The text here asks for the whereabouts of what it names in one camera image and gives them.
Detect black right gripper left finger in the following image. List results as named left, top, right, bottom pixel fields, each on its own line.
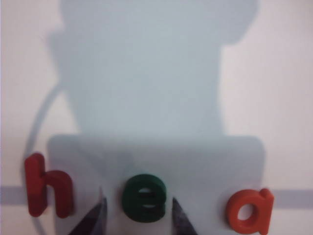
left=67, top=187, right=108, bottom=235

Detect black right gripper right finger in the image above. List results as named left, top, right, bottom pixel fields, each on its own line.
left=171, top=197, right=200, bottom=235

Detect green letter e magnet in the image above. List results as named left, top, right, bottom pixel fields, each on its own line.
left=121, top=173, right=168, bottom=223

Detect orange letter a magnet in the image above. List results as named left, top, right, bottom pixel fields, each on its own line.
left=224, top=188, right=274, bottom=235

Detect red letter h magnet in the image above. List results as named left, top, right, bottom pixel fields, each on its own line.
left=24, top=153, right=75, bottom=218

